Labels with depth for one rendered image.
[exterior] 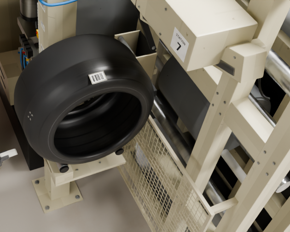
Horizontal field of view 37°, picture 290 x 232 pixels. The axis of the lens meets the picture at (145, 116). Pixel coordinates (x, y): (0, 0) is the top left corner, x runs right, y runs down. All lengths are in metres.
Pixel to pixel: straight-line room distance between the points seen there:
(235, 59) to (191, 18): 0.19
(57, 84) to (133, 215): 1.52
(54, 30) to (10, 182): 1.44
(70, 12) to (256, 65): 0.83
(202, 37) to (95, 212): 1.83
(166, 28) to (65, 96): 0.45
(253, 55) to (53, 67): 0.74
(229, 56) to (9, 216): 1.94
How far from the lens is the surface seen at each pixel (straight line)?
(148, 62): 2.18
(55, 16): 1.87
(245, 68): 1.42
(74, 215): 2.92
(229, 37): 1.44
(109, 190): 3.02
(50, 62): 1.71
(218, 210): 1.92
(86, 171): 2.13
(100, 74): 1.63
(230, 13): 1.48
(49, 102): 1.64
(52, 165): 2.07
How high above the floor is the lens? 2.56
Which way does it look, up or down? 47 degrees down
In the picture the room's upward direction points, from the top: 13 degrees clockwise
